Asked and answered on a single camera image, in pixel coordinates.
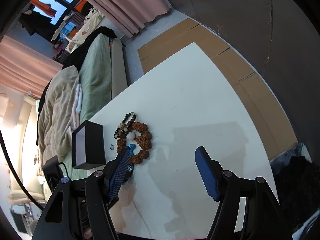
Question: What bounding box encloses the brown rudraksha bead bracelet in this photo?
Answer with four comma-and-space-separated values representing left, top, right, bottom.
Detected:
116, 121, 153, 165

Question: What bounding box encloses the black jewelry box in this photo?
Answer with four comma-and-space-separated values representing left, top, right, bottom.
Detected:
72, 120, 106, 170

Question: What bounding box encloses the beige blanket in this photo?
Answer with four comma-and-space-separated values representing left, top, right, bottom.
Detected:
38, 66, 79, 163

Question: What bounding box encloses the cardboard sheet on floor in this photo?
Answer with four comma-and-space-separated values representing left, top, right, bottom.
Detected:
138, 18, 297, 160

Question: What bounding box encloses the pink curtain left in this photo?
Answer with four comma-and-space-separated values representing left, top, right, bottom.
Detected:
0, 36, 62, 98

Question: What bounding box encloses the black clothing on bed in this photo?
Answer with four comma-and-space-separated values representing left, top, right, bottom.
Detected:
61, 26, 117, 71

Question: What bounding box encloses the floral patterned bedding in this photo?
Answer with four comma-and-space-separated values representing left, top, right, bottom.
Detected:
67, 7, 105, 51

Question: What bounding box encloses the dark and green bead bracelet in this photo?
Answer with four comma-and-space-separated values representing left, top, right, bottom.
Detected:
113, 112, 138, 140

